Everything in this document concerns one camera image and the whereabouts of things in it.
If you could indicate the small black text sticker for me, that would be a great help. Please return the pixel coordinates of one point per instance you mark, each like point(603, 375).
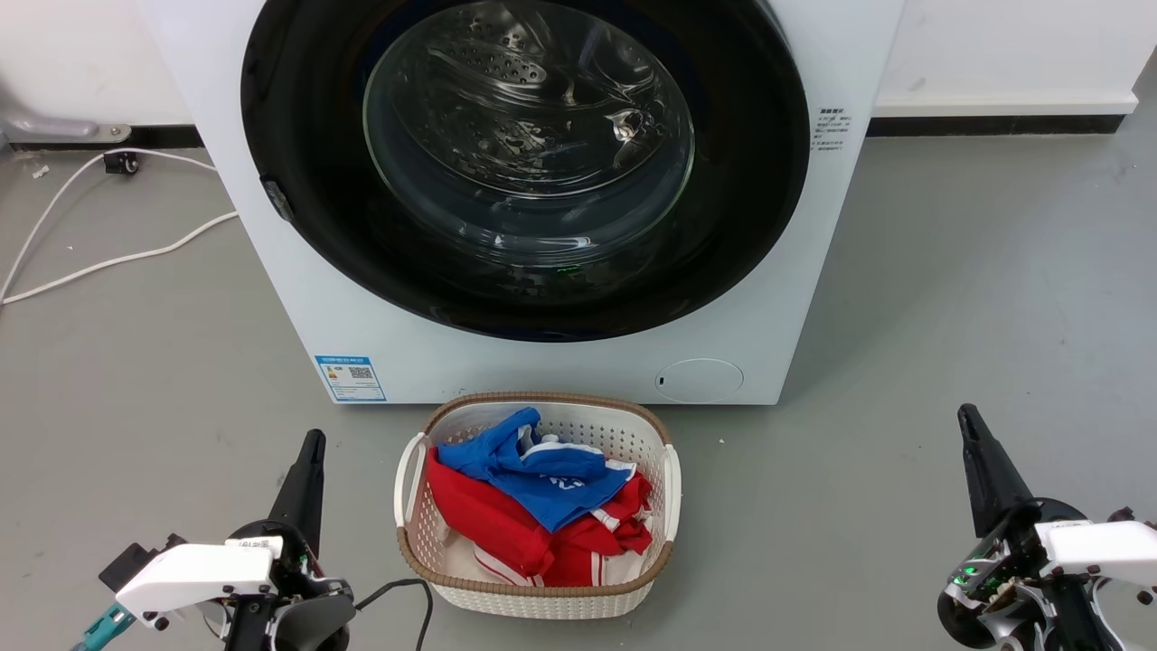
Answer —
point(832, 127)

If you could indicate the white front-load washing machine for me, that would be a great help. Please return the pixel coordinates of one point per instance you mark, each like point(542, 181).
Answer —
point(542, 371)

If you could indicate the red garment with white stripes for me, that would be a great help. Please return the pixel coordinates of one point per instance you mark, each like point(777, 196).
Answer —
point(488, 524)

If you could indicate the white and brown laundry basket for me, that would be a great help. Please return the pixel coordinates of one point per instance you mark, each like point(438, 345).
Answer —
point(542, 599)

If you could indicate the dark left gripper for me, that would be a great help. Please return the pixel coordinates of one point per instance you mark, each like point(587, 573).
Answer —
point(303, 615)

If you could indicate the round white filter cover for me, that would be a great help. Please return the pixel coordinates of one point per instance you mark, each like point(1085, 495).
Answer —
point(700, 380)

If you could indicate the black round glass washer door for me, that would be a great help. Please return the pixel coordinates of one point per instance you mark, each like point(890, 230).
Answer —
point(298, 108)

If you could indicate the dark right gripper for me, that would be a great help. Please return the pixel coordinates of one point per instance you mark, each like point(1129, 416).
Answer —
point(1012, 561)

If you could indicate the small black plug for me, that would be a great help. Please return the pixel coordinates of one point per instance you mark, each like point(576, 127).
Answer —
point(120, 163)

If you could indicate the blue energy label sticker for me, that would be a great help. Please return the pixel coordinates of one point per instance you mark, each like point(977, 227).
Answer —
point(351, 380)

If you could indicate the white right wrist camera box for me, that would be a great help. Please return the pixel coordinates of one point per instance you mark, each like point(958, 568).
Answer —
point(1103, 547)

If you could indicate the blue garment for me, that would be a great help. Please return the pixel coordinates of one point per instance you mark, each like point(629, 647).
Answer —
point(551, 488)

